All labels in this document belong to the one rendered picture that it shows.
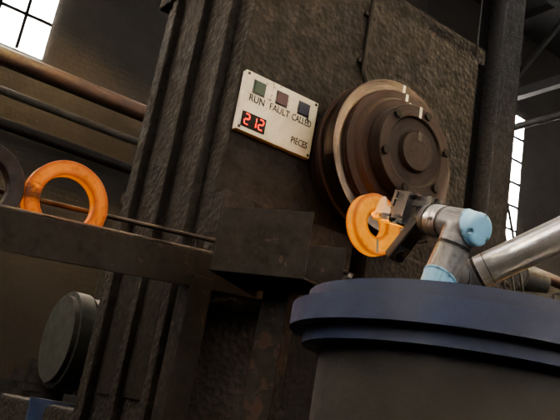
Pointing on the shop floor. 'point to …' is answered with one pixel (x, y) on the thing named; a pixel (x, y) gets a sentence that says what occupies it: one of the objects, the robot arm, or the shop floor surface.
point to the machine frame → (255, 178)
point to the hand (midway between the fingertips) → (374, 217)
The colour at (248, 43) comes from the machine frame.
